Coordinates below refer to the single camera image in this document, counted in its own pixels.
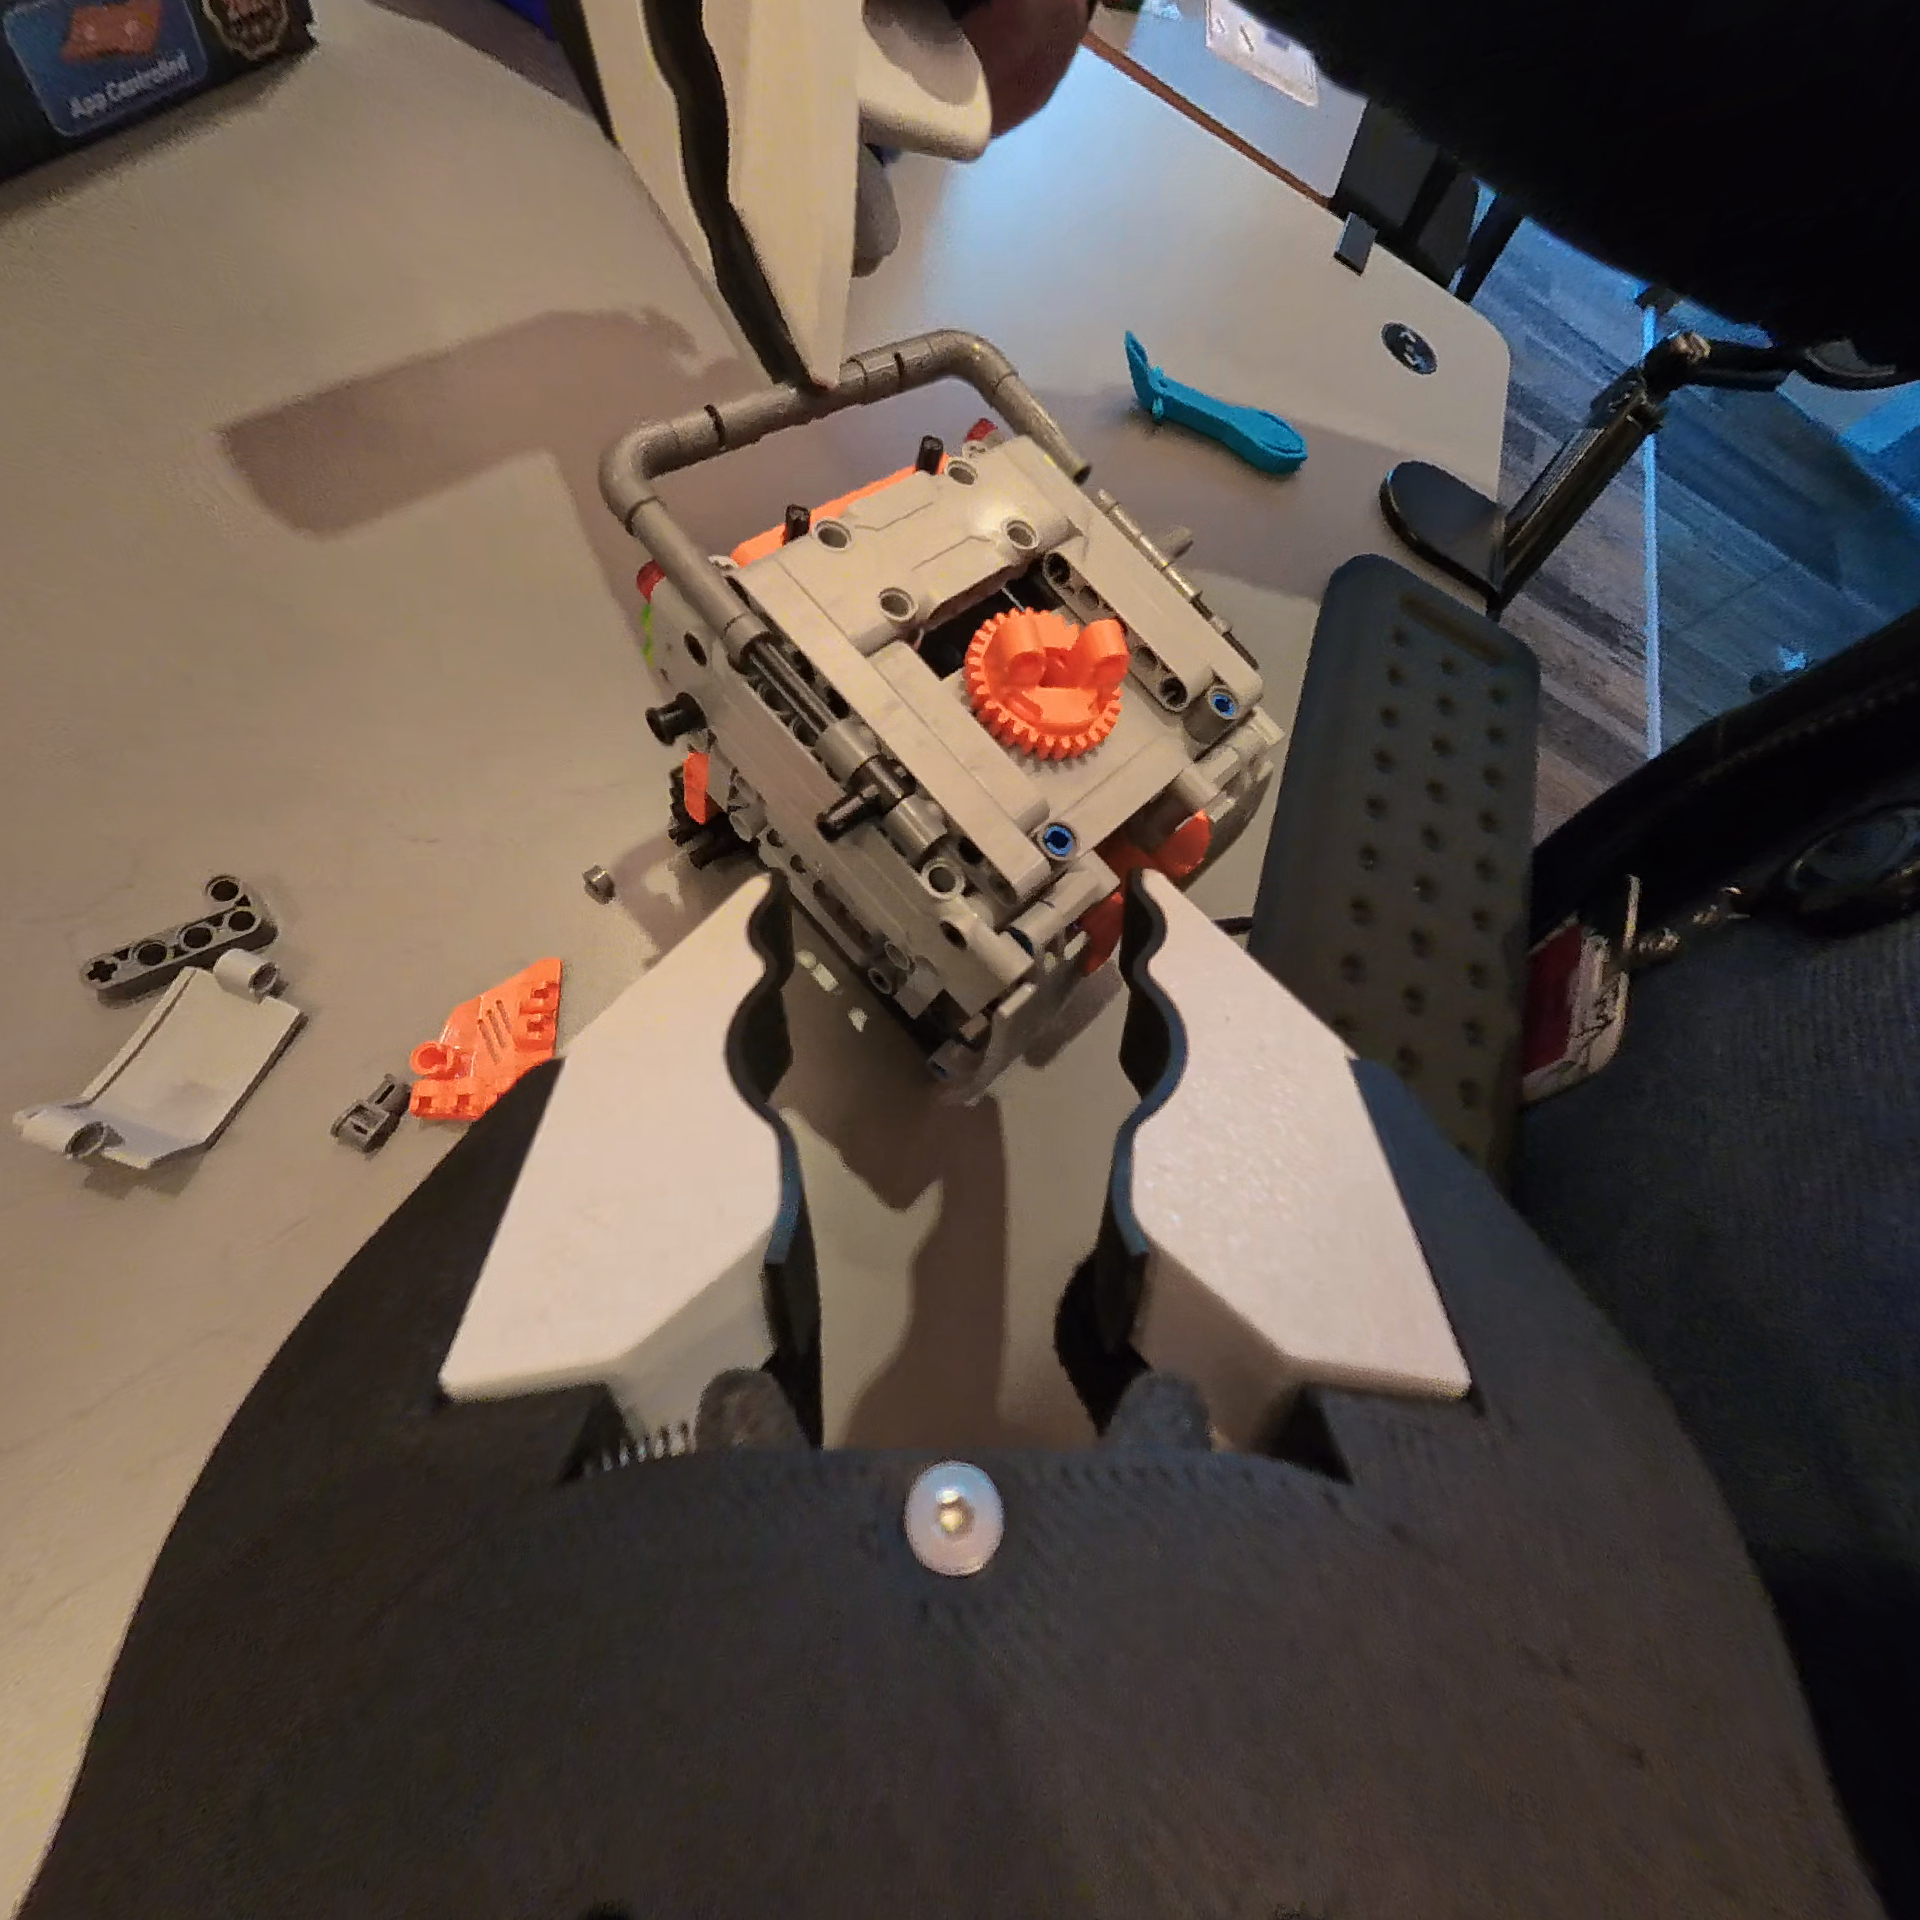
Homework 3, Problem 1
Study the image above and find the blue plastic toy wrench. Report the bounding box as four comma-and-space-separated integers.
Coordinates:
1122, 331, 1310, 480

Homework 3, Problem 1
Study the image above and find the grey bent toy tube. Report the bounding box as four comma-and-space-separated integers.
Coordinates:
599, 331, 1094, 662

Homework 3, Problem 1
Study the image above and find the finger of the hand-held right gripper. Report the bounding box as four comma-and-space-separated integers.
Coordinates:
576, 0, 797, 379
704, 0, 902, 390

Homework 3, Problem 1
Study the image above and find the printed instruction sheet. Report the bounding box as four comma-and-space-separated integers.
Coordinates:
1199, 0, 1322, 109

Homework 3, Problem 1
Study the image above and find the grey orange toy block model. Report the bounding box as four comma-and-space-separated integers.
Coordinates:
635, 434, 1289, 1105

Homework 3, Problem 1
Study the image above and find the dark perforated pad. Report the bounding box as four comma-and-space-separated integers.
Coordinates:
1251, 555, 1543, 1188

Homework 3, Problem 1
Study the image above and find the dark printed toy kit box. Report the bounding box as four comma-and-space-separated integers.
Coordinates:
0, 0, 319, 187

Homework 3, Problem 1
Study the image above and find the orange toy panel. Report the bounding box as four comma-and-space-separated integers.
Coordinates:
404, 956, 567, 1125

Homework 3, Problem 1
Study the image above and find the person's right hand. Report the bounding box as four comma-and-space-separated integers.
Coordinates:
960, 0, 1085, 138

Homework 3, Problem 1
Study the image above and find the dark grey holed toy beam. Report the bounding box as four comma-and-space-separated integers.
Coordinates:
78, 874, 282, 997

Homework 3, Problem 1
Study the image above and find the black office chair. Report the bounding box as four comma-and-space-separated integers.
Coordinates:
1326, 93, 1523, 303

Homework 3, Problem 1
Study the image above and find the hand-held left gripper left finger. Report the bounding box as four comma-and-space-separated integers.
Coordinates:
435, 874, 827, 1451

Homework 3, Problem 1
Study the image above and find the light grey curved toy panel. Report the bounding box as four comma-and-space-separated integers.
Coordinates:
12, 960, 306, 1177

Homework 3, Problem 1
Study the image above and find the person's right forearm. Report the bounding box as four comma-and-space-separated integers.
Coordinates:
1235, 0, 1920, 385

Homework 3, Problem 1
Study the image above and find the wood-edged side table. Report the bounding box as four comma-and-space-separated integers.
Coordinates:
1080, 0, 1339, 216

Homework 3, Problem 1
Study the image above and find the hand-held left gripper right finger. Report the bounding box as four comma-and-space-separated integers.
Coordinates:
1094, 871, 1475, 1455

